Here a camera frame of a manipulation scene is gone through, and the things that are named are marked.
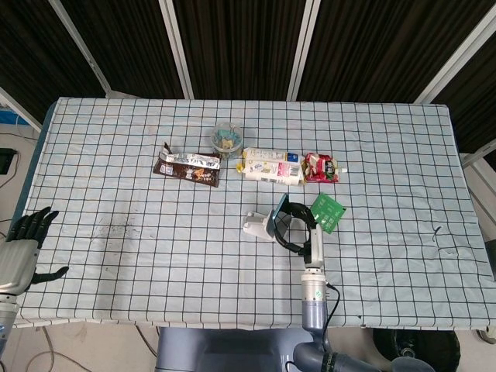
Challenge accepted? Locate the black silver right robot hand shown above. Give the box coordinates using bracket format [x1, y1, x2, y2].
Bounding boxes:
[274, 201, 326, 271]

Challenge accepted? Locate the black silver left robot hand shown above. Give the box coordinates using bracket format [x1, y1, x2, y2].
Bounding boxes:
[0, 206, 70, 295]

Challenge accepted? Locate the black smartphone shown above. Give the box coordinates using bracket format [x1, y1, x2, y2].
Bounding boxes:
[270, 193, 295, 239]

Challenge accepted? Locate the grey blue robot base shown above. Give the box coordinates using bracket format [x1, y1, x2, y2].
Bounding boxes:
[157, 328, 311, 372]

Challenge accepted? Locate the white phone stand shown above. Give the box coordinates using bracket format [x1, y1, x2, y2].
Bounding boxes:
[243, 209, 281, 244]

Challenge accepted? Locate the green square packet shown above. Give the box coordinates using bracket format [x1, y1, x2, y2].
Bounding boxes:
[309, 191, 348, 234]

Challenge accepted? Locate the red snack bag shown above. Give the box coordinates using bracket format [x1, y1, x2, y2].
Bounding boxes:
[301, 152, 347, 183]

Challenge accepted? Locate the white yellow snack bag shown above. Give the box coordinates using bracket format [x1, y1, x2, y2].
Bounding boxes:
[236, 146, 304, 187]

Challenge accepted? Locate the blue table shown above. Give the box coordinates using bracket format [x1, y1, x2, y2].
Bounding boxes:
[15, 101, 58, 216]

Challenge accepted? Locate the checkered blue white tablecloth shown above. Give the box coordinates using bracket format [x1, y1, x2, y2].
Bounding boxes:
[9, 96, 496, 333]

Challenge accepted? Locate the clear round plastic container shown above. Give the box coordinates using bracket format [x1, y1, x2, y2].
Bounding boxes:
[210, 121, 245, 160]

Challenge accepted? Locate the black round floor object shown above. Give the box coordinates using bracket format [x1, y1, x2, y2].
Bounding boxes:
[371, 329, 460, 372]

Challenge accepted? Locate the blue box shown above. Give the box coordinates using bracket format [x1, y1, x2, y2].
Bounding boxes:
[0, 106, 29, 127]

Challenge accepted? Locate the brown chocolate wrapper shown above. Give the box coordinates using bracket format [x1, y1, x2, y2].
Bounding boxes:
[152, 142, 222, 188]

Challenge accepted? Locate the pale floor cable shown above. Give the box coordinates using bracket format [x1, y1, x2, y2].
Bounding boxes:
[21, 327, 81, 372]

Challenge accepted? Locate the white metal frame post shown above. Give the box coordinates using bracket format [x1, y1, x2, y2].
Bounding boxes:
[49, 0, 112, 96]
[460, 142, 496, 171]
[0, 86, 43, 131]
[413, 6, 496, 104]
[158, 0, 195, 98]
[286, 0, 323, 101]

